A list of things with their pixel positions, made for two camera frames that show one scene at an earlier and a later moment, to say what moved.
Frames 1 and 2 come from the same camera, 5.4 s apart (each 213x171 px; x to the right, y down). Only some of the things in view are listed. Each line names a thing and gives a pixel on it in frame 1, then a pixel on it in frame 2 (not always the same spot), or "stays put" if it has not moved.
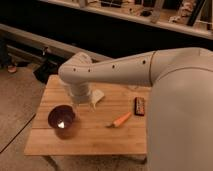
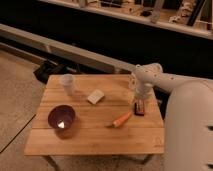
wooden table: x=116 y=125 stays put
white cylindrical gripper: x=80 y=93 to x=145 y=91
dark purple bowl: x=61 y=116 stays put
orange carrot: x=120 y=120 stays put
